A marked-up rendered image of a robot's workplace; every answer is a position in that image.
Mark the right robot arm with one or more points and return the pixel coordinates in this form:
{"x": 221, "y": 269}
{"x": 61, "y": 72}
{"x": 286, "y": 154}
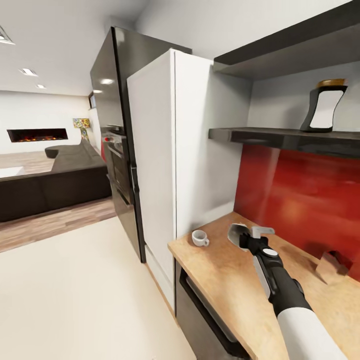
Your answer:
{"x": 304, "y": 335}

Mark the sofa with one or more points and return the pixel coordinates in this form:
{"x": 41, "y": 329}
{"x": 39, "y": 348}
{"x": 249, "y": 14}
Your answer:
{"x": 81, "y": 159}
{"x": 21, "y": 196}
{"x": 59, "y": 150}
{"x": 71, "y": 186}

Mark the paper coffee filter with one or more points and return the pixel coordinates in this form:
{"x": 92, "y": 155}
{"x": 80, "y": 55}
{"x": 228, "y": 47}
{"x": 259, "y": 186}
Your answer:
{"x": 235, "y": 230}

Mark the coffee cup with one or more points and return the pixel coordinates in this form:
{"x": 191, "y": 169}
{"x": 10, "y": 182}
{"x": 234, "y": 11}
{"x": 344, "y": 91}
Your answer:
{"x": 199, "y": 238}

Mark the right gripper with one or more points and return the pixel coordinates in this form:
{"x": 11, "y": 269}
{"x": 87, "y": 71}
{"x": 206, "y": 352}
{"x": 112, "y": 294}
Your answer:
{"x": 247, "y": 242}

